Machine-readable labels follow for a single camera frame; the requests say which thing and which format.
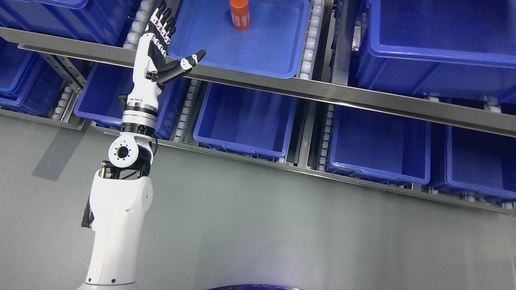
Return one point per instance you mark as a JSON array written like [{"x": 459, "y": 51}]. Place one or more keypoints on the blue bin upper left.
[{"x": 98, "y": 21}]

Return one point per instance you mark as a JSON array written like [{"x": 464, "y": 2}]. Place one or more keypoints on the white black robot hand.
[{"x": 150, "y": 35}]

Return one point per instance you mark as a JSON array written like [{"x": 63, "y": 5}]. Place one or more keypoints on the metal flow rack shelf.
[{"x": 317, "y": 91}]

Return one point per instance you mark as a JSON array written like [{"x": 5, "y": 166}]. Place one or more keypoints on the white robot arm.
[{"x": 121, "y": 195}]

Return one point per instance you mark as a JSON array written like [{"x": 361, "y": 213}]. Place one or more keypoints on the blue bin lower far left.
[{"x": 28, "y": 84}]

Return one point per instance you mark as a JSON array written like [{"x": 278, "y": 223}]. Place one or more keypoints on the blue tray bin upper shelf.
[{"x": 272, "y": 46}]

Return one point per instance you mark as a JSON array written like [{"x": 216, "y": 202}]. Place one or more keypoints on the blue bin lower middle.
[{"x": 245, "y": 121}]

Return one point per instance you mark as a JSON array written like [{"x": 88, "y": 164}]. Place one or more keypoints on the blue bin upper right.
[{"x": 447, "y": 48}]

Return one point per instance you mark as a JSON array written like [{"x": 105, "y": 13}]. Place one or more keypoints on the blue bin lower far right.
[{"x": 470, "y": 161}]

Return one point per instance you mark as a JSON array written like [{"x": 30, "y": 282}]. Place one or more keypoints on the blue bin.
[
  {"x": 98, "y": 21},
  {"x": 384, "y": 148},
  {"x": 245, "y": 121},
  {"x": 470, "y": 161},
  {"x": 28, "y": 84},
  {"x": 447, "y": 48},
  {"x": 99, "y": 100}
]

